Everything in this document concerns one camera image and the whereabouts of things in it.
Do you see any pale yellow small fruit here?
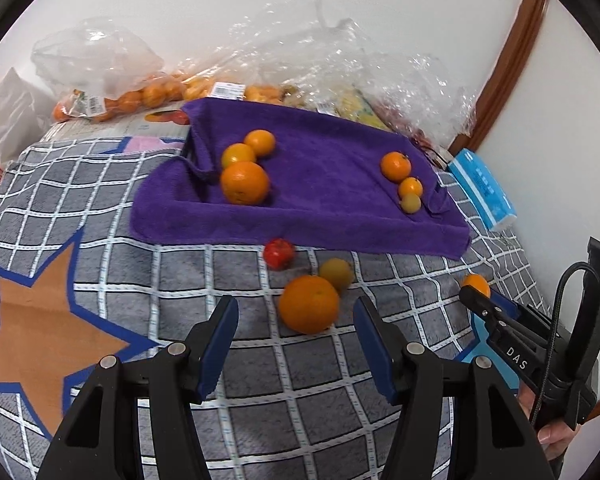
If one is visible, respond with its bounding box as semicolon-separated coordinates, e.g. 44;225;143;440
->
400;193;422;214

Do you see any small orange tangerine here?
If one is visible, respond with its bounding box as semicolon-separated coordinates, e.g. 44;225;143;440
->
398;177;424;198

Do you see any yellow green small fruit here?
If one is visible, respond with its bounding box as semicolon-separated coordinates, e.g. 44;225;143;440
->
318;258;354;292

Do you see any large orange with stem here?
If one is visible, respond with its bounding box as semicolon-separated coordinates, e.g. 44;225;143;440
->
379;152;412;183

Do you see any small red apple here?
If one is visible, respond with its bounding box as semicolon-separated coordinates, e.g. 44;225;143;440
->
263;238;296;271

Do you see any large round orange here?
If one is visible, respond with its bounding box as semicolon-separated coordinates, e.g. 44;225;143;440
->
220;162;270;206

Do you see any yellow orange mandarin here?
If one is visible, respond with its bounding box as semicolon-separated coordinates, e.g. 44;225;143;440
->
221;143;257;169

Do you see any oval orange kumquat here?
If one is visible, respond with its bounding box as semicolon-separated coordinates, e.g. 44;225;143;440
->
244;129;276;157

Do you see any person's right hand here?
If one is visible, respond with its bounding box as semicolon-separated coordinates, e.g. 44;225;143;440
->
517;382;581;460

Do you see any blue tissue pack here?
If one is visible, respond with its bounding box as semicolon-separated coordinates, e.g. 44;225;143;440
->
448;148;517;232

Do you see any grey checkered star cloth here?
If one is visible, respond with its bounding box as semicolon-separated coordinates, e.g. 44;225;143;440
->
0;140;544;479

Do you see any purple towel covered tray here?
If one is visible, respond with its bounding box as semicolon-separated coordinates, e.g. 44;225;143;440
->
130;98;470;259

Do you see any yellow snack package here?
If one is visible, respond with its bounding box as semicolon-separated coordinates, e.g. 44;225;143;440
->
332;87;391;132

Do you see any fruit printed cardboard box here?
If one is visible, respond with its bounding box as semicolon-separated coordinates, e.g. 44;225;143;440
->
42;106;189;143

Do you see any white plastic bag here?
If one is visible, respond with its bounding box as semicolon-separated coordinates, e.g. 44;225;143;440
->
0;68;55;168

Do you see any clear bag of oranges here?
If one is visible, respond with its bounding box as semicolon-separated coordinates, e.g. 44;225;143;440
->
31;18;285;122

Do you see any large crumpled clear plastic bag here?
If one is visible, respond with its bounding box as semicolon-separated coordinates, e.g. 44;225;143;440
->
220;0;479;149

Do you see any black cable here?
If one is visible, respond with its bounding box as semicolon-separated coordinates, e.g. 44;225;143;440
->
529;261;600;428

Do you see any brown wooden door frame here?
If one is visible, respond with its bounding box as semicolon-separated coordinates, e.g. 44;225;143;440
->
450;0;548;155

